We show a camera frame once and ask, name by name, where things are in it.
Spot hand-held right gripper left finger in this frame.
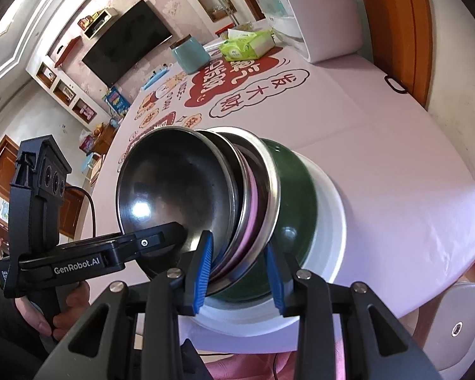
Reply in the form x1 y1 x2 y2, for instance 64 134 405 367
34 230 213 380

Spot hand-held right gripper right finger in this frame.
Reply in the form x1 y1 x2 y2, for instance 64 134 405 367
264 243 444 380

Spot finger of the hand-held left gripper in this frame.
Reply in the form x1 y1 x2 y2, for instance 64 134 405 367
135 222 187 260

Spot pink steel bowl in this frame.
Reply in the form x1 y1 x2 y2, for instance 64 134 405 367
200 129 260 282
116 126 239 286

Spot large white plate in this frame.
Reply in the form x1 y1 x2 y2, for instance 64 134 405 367
178 148 347 343

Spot green plate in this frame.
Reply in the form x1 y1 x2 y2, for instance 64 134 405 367
212 138 320 299

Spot large steel bowl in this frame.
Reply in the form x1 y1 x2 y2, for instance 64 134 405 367
208 127 282 286

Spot person's left hand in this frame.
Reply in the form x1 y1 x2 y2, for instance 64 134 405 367
16 279 92 343

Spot person's pink pants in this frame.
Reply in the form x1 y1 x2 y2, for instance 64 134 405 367
200 350 301 380

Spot blue stool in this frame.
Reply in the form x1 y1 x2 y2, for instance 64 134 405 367
79 152 104 181

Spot brown wooden door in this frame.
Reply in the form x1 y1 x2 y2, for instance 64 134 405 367
0 135 84 242

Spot colourful box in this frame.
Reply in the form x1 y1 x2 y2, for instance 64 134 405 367
105 86 131 114

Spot blue tray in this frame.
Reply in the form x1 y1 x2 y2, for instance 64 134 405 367
142 64 171 92

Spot blue canister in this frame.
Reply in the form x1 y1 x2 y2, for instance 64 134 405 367
170 35 211 75

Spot white chair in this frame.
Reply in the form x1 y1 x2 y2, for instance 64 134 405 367
433 283 475 373

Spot black television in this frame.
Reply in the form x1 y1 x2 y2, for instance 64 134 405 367
82 0 174 88

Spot green wipes pack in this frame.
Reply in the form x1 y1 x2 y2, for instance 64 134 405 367
219 28 276 62

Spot cream floating shelf box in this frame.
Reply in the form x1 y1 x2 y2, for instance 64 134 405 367
78 8 118 39

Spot white appliance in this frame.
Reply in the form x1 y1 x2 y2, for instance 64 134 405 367
245 0 365 64

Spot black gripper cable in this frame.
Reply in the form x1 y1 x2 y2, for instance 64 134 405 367
65 185 96 242

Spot white wall shelf unit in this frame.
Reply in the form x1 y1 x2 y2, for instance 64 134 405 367
26 53 104 127

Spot red wall shelf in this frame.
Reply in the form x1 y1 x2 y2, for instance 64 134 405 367
54 35 82 68

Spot black cable loop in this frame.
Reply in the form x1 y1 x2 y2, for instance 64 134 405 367
384 75 408 95

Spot orange wooden door frame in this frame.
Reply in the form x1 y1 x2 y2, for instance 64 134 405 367
354 0 434 108

